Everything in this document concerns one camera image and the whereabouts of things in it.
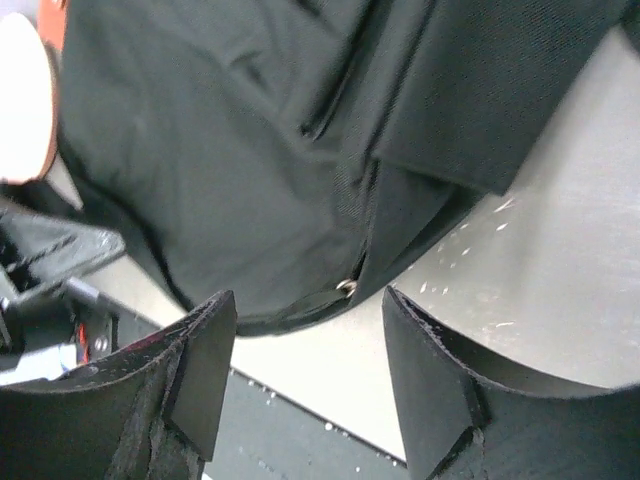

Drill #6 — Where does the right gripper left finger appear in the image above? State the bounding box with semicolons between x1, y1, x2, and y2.
1;291;236;479

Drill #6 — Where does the black student backpack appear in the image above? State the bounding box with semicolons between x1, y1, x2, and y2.
59;1;639;336

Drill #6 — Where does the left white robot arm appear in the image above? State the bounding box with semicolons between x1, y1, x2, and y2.
1;184;125;353

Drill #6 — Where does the cream floral plate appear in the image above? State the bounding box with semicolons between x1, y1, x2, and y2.
1;12;58;185

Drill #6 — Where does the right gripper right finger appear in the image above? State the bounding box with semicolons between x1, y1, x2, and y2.
382;288;639;479

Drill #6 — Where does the brown leather wallet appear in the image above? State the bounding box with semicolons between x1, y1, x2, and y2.
36;0;68;51

